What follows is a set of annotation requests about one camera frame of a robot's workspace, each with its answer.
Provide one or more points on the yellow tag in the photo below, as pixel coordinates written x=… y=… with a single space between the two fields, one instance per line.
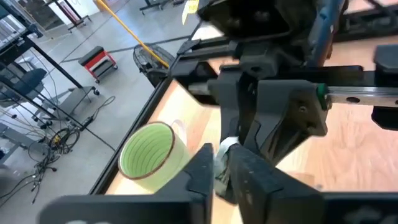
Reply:
x=190 y=7

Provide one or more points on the grey rolling cart base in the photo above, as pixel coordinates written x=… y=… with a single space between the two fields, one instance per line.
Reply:
x=71 y=99

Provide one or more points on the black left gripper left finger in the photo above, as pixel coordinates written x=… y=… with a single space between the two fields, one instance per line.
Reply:
x=186 y=199

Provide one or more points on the green ceramic mug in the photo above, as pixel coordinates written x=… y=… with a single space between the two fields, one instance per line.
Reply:
x=146 y=152

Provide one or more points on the black floor fan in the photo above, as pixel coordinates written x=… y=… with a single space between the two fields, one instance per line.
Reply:
x=149 y=62

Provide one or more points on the black metal desk frame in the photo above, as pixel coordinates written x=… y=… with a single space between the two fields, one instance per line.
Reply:
x=56 y=63

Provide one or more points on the pale green stevia packet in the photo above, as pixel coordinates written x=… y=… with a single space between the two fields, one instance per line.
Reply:
x=222 y=155

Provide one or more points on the red black rolling stool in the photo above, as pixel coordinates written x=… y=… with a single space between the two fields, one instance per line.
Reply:
x=98 y=60

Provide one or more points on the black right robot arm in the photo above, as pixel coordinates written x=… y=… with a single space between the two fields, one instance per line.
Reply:
x=248 y=18

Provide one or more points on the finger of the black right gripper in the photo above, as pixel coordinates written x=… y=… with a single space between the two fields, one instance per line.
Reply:
x=289 y=115
x=233 y=102

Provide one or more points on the grey office chair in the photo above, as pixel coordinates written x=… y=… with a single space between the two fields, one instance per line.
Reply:
x=28 y=82

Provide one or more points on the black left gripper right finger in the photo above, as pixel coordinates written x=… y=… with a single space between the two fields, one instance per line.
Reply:
x=264 y=199

